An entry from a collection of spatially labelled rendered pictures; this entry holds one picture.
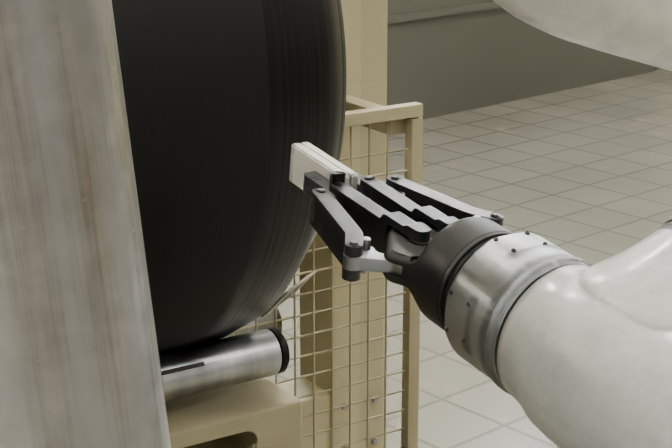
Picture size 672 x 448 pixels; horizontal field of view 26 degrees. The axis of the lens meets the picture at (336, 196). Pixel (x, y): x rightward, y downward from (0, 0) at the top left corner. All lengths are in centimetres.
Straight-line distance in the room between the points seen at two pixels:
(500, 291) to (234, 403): 57
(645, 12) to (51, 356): 27
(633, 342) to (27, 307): 38
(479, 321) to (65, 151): 41
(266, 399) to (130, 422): 85
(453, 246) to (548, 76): 615
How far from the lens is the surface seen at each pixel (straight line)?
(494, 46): 671
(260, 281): 125
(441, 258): 90
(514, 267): 85
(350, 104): 208
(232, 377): 136
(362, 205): 98
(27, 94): 48
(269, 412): 136
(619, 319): 79
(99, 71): 50
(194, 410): 136
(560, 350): 80
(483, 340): 85
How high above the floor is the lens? 142
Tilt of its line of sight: 16 degrees down
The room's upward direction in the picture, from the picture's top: straight up
